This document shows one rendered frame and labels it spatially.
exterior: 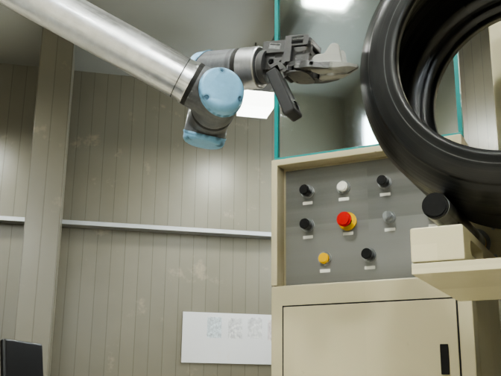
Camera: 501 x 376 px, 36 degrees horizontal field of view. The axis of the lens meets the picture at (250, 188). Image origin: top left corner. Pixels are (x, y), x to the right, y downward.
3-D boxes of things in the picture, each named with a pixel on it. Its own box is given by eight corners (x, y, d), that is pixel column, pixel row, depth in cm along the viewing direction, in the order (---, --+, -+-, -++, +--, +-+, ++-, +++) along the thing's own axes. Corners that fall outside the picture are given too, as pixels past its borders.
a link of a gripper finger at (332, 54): (355, 38, 153) (311, 42, 157) (352, 66, 152) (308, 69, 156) (359, 45, 156) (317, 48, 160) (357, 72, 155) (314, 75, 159)
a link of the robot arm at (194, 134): (185, 130, 158) (196, 75, 161) (177, 148, 169) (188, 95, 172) (229, 141, 159) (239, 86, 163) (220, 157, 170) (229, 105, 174)
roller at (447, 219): (472, 229, 161) (491, 239, 159) (460, 248, 161) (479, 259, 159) (430, 186, 131) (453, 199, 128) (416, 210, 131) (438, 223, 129)
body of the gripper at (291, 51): (311, 32, 157) (258, 37, 163) (306, 72, 155) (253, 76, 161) (325, 48, 164) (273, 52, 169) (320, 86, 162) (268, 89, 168)
